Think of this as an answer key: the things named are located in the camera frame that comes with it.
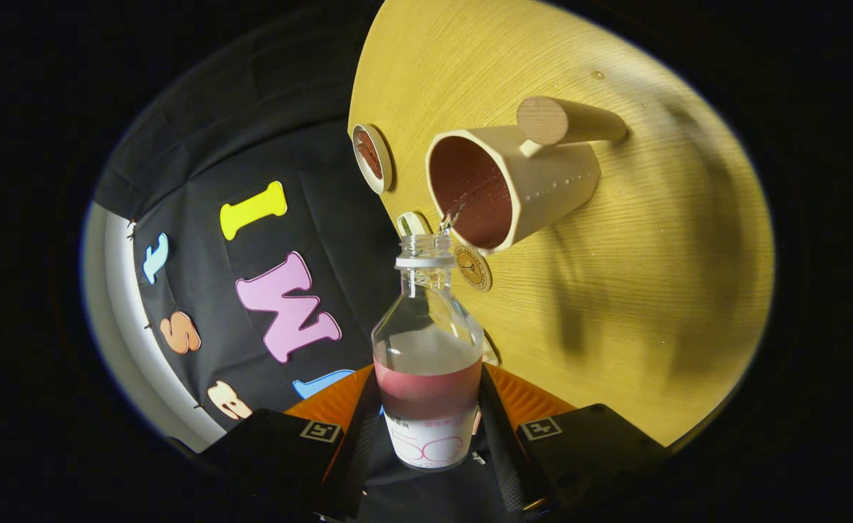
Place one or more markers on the white divided grain tray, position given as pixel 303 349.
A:
pixel 413 221

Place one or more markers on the black backdrop cloth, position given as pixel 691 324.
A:
pixel 310 160

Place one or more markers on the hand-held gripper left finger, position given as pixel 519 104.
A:
pixel 357 457

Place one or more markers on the white round plate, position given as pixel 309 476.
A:
pixel 385 171

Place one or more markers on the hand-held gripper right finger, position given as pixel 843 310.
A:
pixel 503 454

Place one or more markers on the clear juice bottle pink label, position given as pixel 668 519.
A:
pixel 426 392

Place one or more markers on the round cork coaster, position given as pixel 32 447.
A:
pixel 473 269

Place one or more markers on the wooden table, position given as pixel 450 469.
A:
pixel 615 290

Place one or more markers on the red sausage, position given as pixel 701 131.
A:
pixel 368 154

